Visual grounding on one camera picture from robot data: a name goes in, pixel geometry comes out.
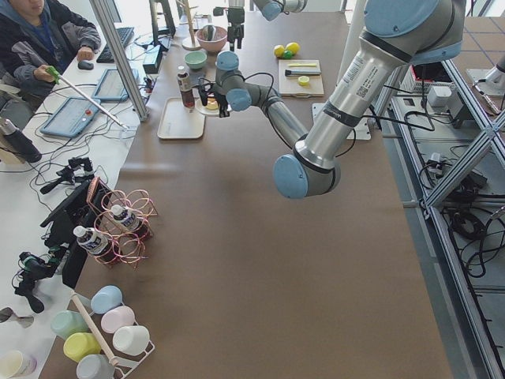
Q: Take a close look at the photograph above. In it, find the wooden rack handle rod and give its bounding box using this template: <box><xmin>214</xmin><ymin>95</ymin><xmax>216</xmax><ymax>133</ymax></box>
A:
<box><xmin>70</xmin><ymin>291</ymin><xmax>119</xmax><ymax>366</ymax></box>

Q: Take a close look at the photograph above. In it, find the half lemon slice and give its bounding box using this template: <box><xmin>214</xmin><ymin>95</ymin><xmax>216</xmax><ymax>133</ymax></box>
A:
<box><xmin>297</xmin><ymin>76</ymin><xmax>310</xmax><ymax>87</ymax></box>

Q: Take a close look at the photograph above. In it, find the yellow lemon outer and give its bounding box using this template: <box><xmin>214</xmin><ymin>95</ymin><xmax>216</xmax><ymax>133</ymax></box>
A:
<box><xmin>286</xmin><ymin>42</ymin><xmax>301</xmax><ymax>56</ymax></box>

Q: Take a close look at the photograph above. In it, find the pink ice bucket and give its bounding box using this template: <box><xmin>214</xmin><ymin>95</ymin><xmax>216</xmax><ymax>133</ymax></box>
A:
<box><xmin>196</xmin><ymin>25</ymin><xmax>227</xmax><ymax>53</ymax></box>

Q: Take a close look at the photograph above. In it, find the black monitor stand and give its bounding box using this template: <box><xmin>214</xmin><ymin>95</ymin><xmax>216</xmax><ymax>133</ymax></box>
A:
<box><xmin>40</xmin><ymin>180</ymin><xmax>93</xmax><ymax>289</ymax></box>

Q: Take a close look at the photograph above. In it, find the glazed twisted donut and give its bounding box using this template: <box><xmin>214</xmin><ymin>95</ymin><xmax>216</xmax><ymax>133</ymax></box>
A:
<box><xmin>205</xmin><ymin>99</ymin><xmax>219</xmax><ymax>111</ymax></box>

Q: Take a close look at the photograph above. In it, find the steel ice scoop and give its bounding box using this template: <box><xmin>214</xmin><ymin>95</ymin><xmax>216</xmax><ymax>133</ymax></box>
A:
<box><xmin>200</xmin><ymin>24</ymin><xmax>217</xmax><ymax>41</ymax></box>

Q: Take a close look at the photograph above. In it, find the black thermos bottle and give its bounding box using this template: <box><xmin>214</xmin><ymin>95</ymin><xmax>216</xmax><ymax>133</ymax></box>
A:
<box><xmin>1</xmin><ymin>118</ymin><xmax>42</xmax><ymax>163</ymax></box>

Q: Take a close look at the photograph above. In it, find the white round plate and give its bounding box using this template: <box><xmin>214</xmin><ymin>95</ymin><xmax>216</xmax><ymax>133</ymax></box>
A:
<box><xmin>195</xmin><ymin>98</ymin><xmax>219</xmax><ymax>117</ymax></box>

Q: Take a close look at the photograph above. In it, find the grey folded cloth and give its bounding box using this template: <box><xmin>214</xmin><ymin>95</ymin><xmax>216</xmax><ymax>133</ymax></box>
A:
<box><xmin>189</xmin><ymin>70</ymin><xmax>206</xmax><ymax>88</ymax></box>

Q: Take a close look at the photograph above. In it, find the blue teach pendant far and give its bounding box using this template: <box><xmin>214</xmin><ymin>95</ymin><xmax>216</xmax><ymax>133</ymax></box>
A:
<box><xmin>92</xmin><ymin>69</ymin><xmax>129</xmax><ymax>103</ymax></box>

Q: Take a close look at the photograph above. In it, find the white wire cup rack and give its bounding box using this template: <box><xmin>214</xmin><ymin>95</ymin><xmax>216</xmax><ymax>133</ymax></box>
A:
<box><xmin>70</xmin><ymin>291</ymin><xmax>156</xmax><ymax>379</ymax></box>

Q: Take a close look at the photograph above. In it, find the yellow lemon near lime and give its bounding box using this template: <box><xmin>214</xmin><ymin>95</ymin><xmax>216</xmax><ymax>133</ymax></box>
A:
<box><xmin>273</xmin><ymin>45</ymin><xmax>286</xmax><ymax>58</ymax></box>

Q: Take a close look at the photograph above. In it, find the blue teach pendant near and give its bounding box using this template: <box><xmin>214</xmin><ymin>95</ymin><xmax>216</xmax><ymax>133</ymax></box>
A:
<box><xmin>40</xmin><ymin>97</ymin><xmax>100</xmax><ymax>138</ymax></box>

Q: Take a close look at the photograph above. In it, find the pink cup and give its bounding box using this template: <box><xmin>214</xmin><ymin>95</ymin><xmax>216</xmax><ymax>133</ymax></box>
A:
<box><xmin>101</xmin><ymin>306</ymin><xmax>135</xmax><ymax>334</ymax></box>

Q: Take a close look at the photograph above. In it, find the cream rabbit tray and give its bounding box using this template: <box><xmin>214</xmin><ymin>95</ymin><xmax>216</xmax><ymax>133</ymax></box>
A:
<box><xmin>157</xmin><ymin>97</ymin><xmax>205</xmax><ymax>140</ymax></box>

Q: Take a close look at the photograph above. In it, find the seated person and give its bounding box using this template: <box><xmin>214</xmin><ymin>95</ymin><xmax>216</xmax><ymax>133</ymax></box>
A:
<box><xmin>1</xmin><ymin>1</ymin><xmax>102</xmax><ymax>107</ymax></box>

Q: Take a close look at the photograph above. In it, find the dark tea bottle on tray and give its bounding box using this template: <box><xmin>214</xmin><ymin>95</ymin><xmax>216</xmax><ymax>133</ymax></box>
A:
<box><xmin>177</xmin><ymin>66</ymin><xmax>195</xmax><ymax>110</ymax></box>

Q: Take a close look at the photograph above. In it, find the black camera tripod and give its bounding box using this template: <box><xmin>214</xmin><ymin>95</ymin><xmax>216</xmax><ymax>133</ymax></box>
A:
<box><xmin>13</xmin><ymin>250</ymin><xmax>65</xmax><ymax>313</ymax></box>

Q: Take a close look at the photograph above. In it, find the yellow plastic knife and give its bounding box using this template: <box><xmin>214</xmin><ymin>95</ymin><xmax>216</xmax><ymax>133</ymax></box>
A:
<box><xmin>287</xmin><ymin>62</ymin><xmax>317</xmax><ymax>67</ymax></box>

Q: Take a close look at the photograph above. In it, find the aluminium frame post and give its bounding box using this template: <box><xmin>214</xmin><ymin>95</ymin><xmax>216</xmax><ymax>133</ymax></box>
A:
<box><xmin>90</xmin><ymin>0</ymin><xmax>148</xmax><ymax>122</ymax></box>

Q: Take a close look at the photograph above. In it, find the mint green bowl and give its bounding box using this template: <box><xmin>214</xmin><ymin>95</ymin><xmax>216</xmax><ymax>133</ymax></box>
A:
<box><xmin>184</xmin><ymin>51</ymin><xmax>208</xmax><ymax>70</ymax></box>

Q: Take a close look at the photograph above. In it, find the bottle in rack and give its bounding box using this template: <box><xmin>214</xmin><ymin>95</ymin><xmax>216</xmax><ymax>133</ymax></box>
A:
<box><xmin>73</xmin><ymin>226</ymin><xmax>118</xmax><ymax>266</ymax></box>
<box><xmin>110</xmin><ymin>205</ymin><xmax>149</xmax><ymax>239</ymax></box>

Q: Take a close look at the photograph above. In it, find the white cup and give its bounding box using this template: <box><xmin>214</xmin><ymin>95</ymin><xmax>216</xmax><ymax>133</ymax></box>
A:
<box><xmin>113</xmin><ymin>325</ymin><xmax>150</xmax><ymax>356</ymax></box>

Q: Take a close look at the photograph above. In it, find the blue cup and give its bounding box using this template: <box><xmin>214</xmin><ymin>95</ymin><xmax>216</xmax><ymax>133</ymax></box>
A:
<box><xmin>91</xmin><ymin>285</ymin><xmax>123</xmax><ymax>314</ymax></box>

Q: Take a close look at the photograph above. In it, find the black computer mouse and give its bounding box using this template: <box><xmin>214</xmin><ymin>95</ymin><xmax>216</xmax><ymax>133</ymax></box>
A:
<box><xmin>77</xmin><ymin>60</ymin><xmax>94</xmax><ymax>71</ymax></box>

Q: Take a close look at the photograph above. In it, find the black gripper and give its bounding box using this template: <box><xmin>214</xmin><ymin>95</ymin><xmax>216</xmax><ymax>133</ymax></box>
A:
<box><xmin>197</xmin><ymin>78</ymin><xmax>230</xmax><ymax>118</ymax></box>
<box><xmin>226</xmin><ymin>6</ymin><xmax>245</xmax><ymax>51</ymax></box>

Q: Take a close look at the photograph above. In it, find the mint cup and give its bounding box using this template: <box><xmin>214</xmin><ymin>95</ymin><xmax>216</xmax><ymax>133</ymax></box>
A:
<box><xmin>50</xmin><ymin>310</ymin><xmax>88</xmax><ymax>340</ymax></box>

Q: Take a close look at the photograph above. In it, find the green lime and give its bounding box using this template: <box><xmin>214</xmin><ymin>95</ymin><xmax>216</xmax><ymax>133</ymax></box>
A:
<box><xmin>282</xmin><ymin>50</ymin><xmax>294</xmax><ymax>59</ymax></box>

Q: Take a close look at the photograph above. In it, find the black keyboard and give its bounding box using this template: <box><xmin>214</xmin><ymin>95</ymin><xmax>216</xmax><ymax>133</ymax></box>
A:
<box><xmin>95</xmin><ymin>26</ymin><xmax>136</xmax><ymax>65</ymax></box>

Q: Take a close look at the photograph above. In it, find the blue teach pendant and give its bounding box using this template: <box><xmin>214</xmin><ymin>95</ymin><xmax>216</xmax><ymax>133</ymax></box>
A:
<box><xmin>92</xmin><ymin>69</ymin><xmax>129</xmax><ymax>103</ymax></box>
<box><xmin>40</xmin><ymin>97</ymin><xmax>100</xmax><ymax>138</ymax></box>

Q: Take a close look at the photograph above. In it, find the steel muddler black tip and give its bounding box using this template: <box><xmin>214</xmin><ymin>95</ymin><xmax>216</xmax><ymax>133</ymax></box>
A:
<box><xmin>284</xmin><ymin>69</ymin><xmax>321</xmax><ymax>77</ymax></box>

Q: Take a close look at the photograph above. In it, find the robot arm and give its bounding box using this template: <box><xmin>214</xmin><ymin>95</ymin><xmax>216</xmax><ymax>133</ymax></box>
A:
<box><xmin>199</xmin><ymin>0</ymin><xmax>466</xmax><ymax>199</ymax></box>
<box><xmin>226</xmin><ymin>0</ymin><xmax>307</xmax><ymax>51</ymax></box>

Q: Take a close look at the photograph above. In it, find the copper wire bottle rack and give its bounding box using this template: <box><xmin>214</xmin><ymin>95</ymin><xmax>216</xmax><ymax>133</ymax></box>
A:
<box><xmin>87</xmin><ymin>178</ymin><xmax>158</xmax><ymax>268</ymax></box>

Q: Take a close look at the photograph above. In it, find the wooden mug tree stand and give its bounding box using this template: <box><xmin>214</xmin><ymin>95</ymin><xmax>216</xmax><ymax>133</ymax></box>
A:
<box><xmin>176</xmin><ymin>0</ymin><xmax>201</xmax><ymax>51</ymax></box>

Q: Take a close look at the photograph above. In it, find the bamboo cutting board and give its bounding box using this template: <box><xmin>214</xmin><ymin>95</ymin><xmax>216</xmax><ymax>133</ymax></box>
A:
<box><xmin>278</xmin><ymin>59</ymin><xmax>324</xmax><ymax>97</ymax></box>

